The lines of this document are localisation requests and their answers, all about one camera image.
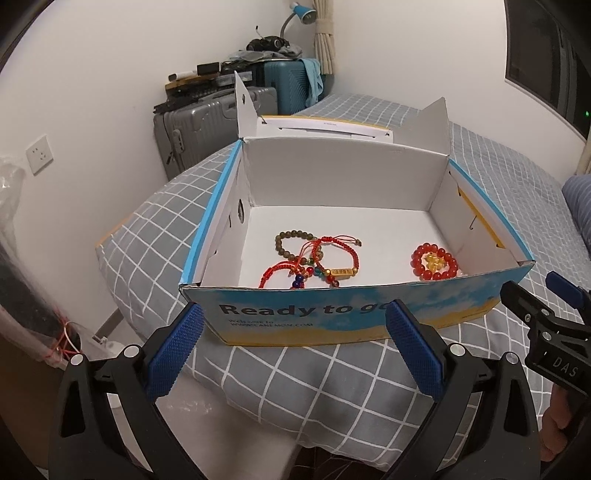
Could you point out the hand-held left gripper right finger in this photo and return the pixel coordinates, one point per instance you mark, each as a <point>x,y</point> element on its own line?
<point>415,350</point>

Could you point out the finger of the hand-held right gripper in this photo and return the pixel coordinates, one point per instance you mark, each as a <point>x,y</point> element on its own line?
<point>524,304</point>
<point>570,290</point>

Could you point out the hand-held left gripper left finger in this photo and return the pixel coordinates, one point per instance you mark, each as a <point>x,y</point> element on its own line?
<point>178,355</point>

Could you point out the small gold charm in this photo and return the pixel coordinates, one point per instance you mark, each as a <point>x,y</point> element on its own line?
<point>434,264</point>

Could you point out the blue and yellow cardboard box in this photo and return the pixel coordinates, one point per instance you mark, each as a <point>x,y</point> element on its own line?
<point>351,184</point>

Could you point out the person's right hand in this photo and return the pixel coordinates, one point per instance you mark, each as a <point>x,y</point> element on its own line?
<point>554,429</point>

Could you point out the blue striped pillow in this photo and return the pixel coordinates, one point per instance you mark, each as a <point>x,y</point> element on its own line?
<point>579,203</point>

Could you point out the grey checked bedsheet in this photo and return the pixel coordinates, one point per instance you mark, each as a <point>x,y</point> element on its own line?
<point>286,369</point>

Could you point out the grey suitcase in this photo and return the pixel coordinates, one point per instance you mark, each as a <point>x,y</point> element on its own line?
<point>203,129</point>

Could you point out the dark window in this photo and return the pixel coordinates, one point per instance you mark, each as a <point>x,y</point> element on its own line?
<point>545,55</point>

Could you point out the black flat devices stack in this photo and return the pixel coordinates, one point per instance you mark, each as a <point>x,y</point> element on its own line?
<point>194,92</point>

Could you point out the teal suitcase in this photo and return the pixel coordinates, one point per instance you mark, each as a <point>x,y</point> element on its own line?
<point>286,87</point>

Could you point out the light blue cloth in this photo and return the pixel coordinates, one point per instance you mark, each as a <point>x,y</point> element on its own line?
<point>314,76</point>

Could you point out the beige curtain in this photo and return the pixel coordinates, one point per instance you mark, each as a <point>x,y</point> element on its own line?
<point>325,41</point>

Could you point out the dark clutter pile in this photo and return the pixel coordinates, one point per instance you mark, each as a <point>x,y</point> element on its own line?
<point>268,45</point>

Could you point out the blue desk lamp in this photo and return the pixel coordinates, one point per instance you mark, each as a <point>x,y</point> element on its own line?
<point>304,13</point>

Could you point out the white wall socket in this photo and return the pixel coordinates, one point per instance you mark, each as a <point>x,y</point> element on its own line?
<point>38,154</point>

